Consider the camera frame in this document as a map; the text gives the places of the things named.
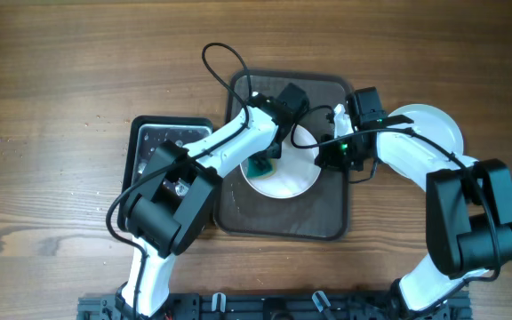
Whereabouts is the white plate front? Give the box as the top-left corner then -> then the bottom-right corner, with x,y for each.
377,104 -> 471,188

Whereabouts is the dark brown serving tray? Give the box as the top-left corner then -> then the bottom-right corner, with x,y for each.
213,69 -> 352,241

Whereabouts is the black metal water tray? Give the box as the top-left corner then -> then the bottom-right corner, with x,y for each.
116,115 -> 215,232

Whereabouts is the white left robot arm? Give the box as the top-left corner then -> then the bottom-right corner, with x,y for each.
112,92 -> 309,319

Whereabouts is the white plate blue stain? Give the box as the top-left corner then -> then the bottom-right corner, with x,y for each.
240,134 -> 322,199

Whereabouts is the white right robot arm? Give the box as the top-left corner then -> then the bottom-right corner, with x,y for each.
320,104 -> 512,319

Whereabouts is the green yellow sponge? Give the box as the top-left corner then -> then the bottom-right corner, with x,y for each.
245,157 -> 277,179

